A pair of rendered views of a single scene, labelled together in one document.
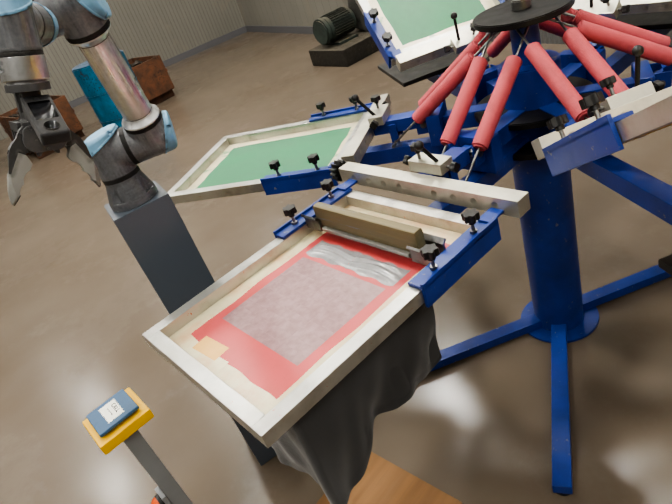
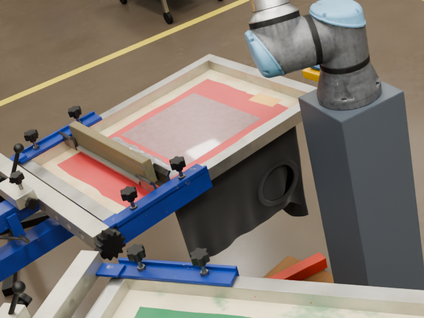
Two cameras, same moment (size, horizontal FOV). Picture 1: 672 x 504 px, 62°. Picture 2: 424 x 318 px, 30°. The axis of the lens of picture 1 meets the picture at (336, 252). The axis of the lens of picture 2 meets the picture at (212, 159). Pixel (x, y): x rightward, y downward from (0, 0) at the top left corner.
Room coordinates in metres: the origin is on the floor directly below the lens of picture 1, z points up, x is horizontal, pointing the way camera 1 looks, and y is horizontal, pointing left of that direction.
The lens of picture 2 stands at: (3.34, 0.20, 2.11)
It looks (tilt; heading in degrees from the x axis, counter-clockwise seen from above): 31 degrees down; 181
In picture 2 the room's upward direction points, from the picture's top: 15 degrees counter-clockwise
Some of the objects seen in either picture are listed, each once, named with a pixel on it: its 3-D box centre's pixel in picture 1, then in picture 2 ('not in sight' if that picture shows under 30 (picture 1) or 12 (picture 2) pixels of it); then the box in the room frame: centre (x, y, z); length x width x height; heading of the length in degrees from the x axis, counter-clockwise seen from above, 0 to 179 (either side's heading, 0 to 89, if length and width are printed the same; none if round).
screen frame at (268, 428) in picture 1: (317, 285); (171, 132); (1.23, 0.08, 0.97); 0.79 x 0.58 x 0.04; 122
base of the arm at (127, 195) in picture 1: (127, 185); (346, 76); (1.70, 0.54, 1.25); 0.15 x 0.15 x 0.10
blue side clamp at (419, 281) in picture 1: (456, 258); (60, 143); (1.12, -0.27, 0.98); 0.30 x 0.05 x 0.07; 122
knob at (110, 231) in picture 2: (342, 170); (106, 241); (1.77, -0.12, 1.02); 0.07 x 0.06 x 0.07; 122
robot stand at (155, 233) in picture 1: (213, 337); (378, 282); (1.70, 0.54, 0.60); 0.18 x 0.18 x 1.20; 21
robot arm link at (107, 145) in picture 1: (110, 151); (336, 31); (1.70, 0.53, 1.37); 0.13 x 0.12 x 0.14; 93
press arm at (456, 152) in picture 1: (444, 167); (4, 216); (1.53, -0.40, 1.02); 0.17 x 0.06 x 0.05; 122
